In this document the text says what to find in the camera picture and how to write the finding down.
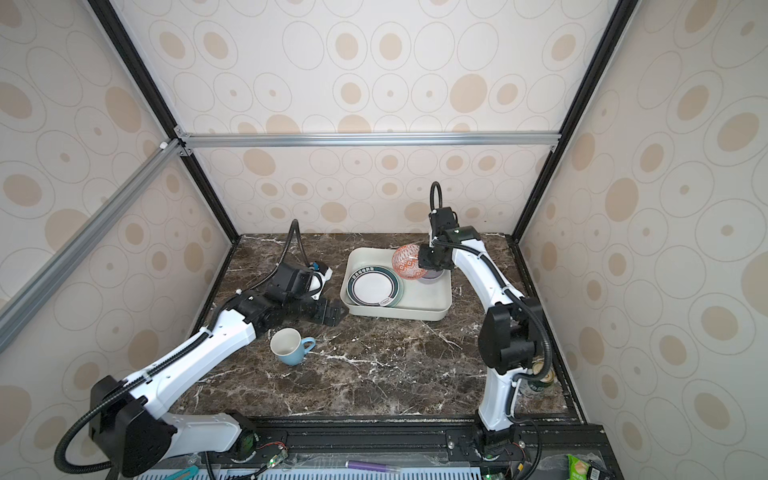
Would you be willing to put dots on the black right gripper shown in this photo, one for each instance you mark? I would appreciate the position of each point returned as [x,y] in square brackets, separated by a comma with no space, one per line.
[425,261]

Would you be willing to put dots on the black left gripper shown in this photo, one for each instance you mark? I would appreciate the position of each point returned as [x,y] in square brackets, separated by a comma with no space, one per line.
[324,315]

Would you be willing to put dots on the purple bowl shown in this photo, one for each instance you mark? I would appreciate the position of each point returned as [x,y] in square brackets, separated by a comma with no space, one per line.
[405,263]

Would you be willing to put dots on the blue mug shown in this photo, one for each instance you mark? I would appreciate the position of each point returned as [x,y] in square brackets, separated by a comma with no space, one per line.
[290,347]

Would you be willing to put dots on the orange sunburst patterned plate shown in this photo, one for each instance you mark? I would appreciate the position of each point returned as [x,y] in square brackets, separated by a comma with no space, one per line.
[374,286]

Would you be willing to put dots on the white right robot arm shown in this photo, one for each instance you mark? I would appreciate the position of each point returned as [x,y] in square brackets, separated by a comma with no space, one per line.
[513,342]

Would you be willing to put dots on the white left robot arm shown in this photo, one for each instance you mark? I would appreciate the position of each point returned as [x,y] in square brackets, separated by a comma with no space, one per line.
[129,426]

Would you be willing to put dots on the white plastic bin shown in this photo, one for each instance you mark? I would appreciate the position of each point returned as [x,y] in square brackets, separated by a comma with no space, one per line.
[420,301]

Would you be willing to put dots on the purple pen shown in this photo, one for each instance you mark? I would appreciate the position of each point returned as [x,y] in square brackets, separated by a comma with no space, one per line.
[371,466]

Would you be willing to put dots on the green snack packet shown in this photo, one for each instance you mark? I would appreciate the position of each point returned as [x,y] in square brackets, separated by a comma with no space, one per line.
[583,470]

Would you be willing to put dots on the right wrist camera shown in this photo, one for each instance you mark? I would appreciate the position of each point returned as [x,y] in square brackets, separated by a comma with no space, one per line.
[442,221]

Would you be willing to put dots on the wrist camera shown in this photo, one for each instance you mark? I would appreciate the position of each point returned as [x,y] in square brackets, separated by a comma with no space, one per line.
[442,221]
[292,282]

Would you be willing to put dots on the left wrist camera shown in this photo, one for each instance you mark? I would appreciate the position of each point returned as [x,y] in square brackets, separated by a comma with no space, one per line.
[292,282]

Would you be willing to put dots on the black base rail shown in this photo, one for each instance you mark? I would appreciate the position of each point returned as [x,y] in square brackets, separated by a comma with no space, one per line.
[530,441]

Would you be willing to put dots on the silver horizontal rail back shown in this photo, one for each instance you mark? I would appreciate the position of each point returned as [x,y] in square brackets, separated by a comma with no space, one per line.
[376,139]

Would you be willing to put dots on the black vertical frame post right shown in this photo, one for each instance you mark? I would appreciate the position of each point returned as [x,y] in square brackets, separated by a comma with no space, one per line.
[605,49]

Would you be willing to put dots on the black vertical frame post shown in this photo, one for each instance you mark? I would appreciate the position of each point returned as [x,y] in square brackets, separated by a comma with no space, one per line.
[605,49]
[107,17]

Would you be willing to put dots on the silver diagonal rail left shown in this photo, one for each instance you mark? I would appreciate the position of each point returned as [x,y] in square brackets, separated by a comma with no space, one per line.
[23,307]

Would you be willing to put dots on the black vertical frame post left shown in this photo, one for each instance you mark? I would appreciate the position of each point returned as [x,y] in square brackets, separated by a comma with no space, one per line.
[107,17]

